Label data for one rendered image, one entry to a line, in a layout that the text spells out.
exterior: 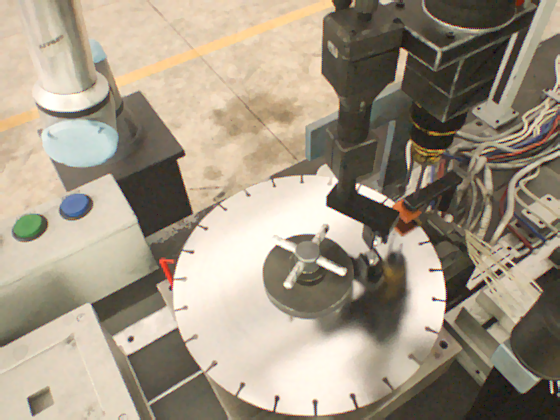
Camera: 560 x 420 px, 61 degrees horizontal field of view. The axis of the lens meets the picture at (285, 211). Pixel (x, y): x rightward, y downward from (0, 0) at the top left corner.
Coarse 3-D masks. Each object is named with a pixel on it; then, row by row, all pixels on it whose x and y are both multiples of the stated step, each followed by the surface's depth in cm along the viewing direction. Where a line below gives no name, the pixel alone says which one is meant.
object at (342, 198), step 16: (336, 48) 39; (336, 192) 57; (352, 192) 54; (336, 208) 57; (352, 208) 55; (368, 208) 55; (384, 208) 55; (368, 224) 55; (384, 224) 54; (368, 240) 58; (384, 240) 58
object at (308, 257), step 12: (324, 228) 57; (276, 240) 56; (312, 240) 56; (300, 252) 54; (312, 252) 54; (300, 264) 54; (312, 264) 54; (324, 264) 54; (336, 264) 54; (288, 276) 53; (288, 288) 53
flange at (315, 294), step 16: (288, 240) 61; (304, 240) 61; (272, 256) 59; (288, 256) 59; (336, 256) 59; (272, 272) 58; (288, 272) 58; (320, 272) 56; (352, 272) 58; (272, 288) 57; (304, 288) 56; (320, 288) 56; (336, 288) 56; (288, 304) 55; (304, 304) 55; (320, 304) 55; (336, 304) 55
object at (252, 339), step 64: (256, 192) 67; (320, 192) 67; (192, 256) 61; (256, 256) 61; (384, 256) 60; (192, 320) 55; (256, 320) 55; (320, 320) 55; (384, 320) 55; (256, 384) 51; (320, 384) 50; (384, 384) 50
